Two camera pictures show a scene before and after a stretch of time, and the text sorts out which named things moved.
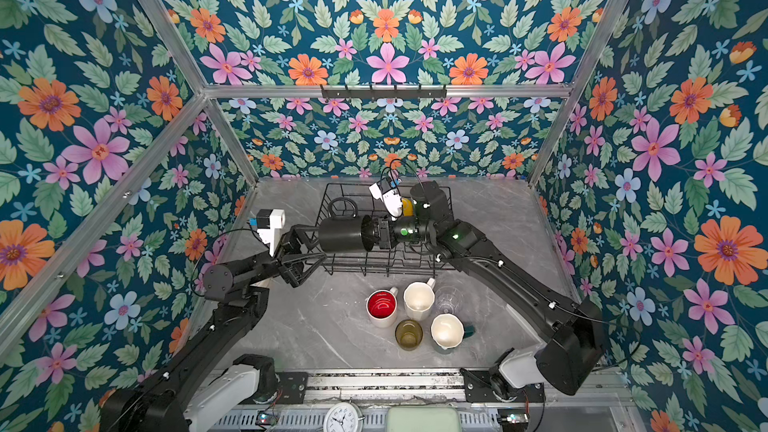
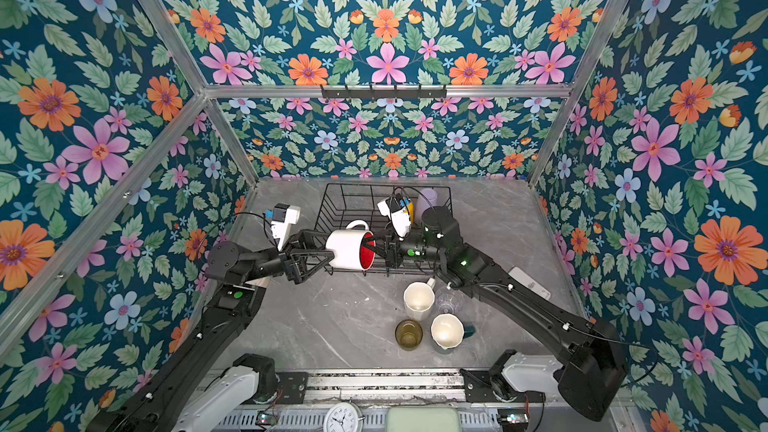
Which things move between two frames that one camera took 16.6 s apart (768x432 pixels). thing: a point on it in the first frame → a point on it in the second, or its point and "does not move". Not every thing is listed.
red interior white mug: (381, 307) → (349, 251)
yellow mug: (408, 207) does not move
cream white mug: (419, 298) does not move
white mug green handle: (448, 331) does not move
